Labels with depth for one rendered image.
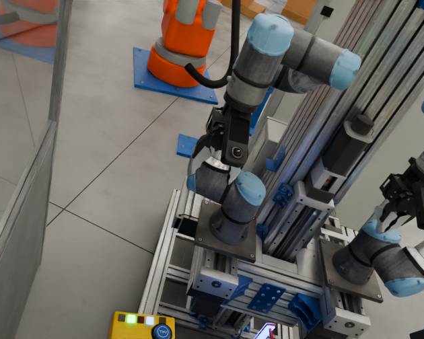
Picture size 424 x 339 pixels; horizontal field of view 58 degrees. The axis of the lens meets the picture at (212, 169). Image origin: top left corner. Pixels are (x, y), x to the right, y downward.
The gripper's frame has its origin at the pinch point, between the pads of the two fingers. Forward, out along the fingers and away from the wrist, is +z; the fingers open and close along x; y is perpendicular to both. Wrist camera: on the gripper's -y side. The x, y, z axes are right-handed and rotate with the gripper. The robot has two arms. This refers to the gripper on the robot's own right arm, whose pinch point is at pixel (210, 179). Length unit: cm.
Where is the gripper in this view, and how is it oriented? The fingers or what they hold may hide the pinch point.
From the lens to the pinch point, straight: 85.1
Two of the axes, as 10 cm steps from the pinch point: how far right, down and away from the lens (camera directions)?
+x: -9.4, -2.1, -2.6
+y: -0.8, -6.4, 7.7
